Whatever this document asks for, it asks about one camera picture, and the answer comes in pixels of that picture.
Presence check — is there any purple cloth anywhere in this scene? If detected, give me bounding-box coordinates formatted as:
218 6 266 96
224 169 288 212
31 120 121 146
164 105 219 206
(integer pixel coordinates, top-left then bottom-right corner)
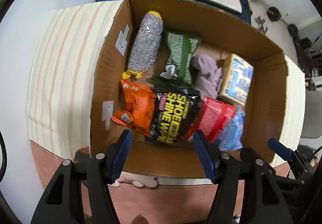
190 53 224 100

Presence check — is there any black shoe wipe packet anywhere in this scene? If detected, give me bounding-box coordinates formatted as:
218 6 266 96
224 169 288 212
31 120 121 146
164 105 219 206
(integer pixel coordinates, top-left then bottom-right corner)
145 85 202 144

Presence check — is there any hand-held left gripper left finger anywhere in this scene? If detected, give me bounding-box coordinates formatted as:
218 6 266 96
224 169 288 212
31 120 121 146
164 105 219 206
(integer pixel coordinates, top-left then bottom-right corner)
31 130 133 224

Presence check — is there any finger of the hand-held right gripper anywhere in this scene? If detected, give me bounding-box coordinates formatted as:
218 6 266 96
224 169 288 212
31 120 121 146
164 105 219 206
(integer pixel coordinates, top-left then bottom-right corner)
267 138 312 179

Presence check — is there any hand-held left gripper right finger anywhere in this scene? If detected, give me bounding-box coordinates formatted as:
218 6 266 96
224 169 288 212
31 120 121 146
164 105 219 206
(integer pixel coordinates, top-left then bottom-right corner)
193 130 293 224

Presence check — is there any black weight bench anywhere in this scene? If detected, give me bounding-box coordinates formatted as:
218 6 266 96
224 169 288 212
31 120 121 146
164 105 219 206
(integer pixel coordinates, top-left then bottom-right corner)
238 0 252 26

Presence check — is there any beige plastic chair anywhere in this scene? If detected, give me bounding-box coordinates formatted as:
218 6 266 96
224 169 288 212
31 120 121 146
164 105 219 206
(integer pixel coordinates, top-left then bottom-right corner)
300 91 322 139

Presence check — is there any orange snack packet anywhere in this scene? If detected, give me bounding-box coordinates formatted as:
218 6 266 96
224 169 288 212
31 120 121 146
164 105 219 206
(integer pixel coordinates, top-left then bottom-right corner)
111 79 158 138

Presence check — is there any red packet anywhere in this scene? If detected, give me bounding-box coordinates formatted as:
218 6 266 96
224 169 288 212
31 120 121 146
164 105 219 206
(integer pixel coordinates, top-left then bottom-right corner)
182 97 237 143

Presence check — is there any yellow blue tissue pack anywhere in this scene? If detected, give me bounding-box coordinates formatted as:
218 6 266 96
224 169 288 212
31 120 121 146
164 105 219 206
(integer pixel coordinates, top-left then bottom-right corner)
218 53 254 107

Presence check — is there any black exercise equipment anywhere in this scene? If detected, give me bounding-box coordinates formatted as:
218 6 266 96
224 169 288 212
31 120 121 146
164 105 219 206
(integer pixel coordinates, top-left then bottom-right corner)
294 37 315 74

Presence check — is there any blue white tissue packet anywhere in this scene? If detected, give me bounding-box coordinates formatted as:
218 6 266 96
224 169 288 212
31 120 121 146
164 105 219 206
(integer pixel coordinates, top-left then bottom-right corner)
214 108 246 151

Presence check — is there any black cable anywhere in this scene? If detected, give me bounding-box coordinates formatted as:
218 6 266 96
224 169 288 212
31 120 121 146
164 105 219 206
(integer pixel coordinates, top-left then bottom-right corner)
0 131 7 182

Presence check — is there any striped cat print tablecloth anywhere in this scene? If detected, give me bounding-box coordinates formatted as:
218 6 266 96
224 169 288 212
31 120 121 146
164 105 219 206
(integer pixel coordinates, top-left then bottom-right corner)
26 0 306 217

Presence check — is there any cardboard box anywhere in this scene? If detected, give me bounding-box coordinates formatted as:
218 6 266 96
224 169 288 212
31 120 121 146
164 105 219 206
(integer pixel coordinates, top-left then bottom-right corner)
90 0 288 179

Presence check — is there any green sponge packet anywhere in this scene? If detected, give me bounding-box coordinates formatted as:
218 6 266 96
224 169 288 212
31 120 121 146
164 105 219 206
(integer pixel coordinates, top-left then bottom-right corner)
152 29 202 89

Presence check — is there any silver scouring pad packet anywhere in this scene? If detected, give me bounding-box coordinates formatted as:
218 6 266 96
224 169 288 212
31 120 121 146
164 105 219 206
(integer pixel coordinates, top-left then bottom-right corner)
122 10 164 79

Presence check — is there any floor barbell with plates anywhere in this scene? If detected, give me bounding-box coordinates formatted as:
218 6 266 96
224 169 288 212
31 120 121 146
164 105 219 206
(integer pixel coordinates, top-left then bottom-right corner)
267 7 300 38

